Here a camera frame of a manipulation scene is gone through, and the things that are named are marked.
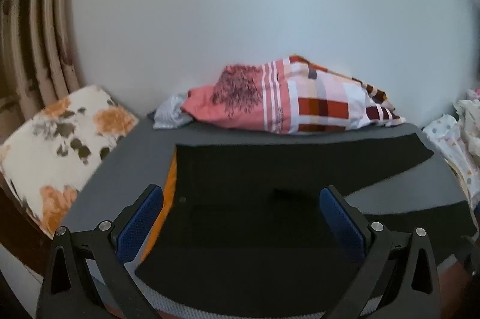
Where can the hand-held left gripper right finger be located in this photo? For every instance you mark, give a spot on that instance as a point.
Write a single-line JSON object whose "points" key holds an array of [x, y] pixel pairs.
{"points": [[341, 221]]}

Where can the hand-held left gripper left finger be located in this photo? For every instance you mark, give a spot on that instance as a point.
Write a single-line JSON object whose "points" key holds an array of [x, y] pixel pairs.
{"points": [[138, 225]]}

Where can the black and orange pants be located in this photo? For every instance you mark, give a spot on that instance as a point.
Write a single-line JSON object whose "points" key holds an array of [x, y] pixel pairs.
{"points": [[243, 199]]}

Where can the grey textured mat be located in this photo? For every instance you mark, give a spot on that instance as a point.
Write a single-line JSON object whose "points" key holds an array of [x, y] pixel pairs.
{"points": [[123, 168]]}

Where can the floral white orange cushion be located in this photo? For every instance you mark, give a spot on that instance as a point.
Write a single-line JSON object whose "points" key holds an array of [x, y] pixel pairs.
{"points": [[56, 150]]}

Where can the grey white crumpled cloth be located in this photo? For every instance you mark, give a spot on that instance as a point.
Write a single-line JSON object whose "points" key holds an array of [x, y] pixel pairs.
{"points": [[170, 114]]}

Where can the orange brown mattress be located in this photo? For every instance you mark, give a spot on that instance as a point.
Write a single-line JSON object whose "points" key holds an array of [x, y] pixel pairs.
{"points": [[452, 285]]}

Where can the checked pink pillow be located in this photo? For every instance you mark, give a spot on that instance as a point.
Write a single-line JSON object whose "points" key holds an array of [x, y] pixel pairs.
{"points": [[300, 97]]}

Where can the white dotted cloth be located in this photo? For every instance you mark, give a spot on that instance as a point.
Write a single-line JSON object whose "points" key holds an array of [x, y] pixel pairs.
{"points": [[448, 138]]}

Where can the ribbed brown wooden headboard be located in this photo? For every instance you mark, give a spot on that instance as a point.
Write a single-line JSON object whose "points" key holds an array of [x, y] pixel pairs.
{"points": [[37, 41]]}

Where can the dark brown wooden frame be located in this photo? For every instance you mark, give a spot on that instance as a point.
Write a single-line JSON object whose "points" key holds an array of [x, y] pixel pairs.
{"points": [[18, 225]]}

